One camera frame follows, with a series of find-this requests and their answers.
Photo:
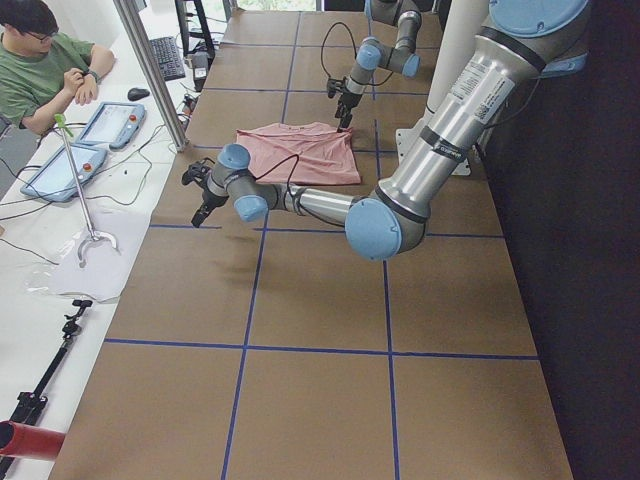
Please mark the aluminium frame post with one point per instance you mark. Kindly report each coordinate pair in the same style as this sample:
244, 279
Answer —
137, 35

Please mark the white paper sheet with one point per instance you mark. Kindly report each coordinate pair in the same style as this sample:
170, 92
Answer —
97, 270

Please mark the person in green shirt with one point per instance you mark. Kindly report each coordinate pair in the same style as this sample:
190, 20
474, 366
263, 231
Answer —
43, 71

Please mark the white mounting column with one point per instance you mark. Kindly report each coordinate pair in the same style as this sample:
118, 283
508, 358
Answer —
460, 21

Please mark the blue teach pendant near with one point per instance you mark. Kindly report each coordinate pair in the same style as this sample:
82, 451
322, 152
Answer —
54, 180

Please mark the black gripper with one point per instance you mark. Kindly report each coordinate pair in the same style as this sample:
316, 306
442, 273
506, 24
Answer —
209, 198
347, 103

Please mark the blue teach pendant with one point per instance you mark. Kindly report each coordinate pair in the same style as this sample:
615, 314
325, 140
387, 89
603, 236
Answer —
114, 124
54, 180

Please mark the black tripod pole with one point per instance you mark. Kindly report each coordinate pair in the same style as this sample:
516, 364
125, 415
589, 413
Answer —
30, 404

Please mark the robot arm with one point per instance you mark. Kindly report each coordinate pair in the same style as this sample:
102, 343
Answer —
372, 54
488, 49

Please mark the blue teach pendant far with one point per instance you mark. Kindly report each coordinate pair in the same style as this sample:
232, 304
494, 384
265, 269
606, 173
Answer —
114, 124

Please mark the black keyboard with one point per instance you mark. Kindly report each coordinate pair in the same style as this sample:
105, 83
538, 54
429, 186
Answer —
168, 57

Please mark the red cylinder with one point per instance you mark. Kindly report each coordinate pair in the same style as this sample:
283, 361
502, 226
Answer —
20, 440

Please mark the metal grabber pole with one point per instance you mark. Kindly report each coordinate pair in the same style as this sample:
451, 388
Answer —
94, 236

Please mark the black computer mouse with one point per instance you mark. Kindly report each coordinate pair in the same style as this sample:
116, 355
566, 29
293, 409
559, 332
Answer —
135, 94

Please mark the pink Snoopy t-shirt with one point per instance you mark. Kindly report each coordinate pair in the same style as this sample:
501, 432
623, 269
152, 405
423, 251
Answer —
311, 154

